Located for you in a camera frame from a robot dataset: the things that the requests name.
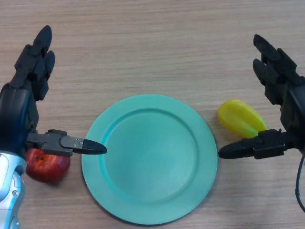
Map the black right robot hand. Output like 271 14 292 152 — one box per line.
218 34 305 160

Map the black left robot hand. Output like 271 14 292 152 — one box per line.
0 25 107 158

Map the yellow starfruit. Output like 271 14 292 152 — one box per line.
217 99 267 139

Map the green round plate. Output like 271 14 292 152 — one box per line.
81 94 219 225

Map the red apple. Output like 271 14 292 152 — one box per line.
25 147 71 184

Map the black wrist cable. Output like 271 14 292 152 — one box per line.
295 155 305 213

